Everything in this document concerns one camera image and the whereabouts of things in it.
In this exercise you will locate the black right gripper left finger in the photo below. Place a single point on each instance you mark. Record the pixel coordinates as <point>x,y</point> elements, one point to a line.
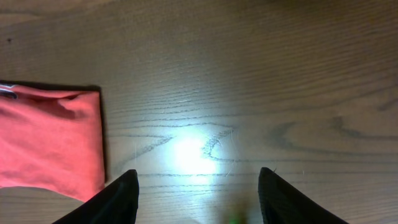
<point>117,203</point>

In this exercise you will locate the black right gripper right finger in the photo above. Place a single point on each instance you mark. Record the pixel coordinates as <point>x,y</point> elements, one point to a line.
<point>282,203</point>

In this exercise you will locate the red t-shirt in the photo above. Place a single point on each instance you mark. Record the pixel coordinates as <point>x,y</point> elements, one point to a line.
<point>52,139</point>

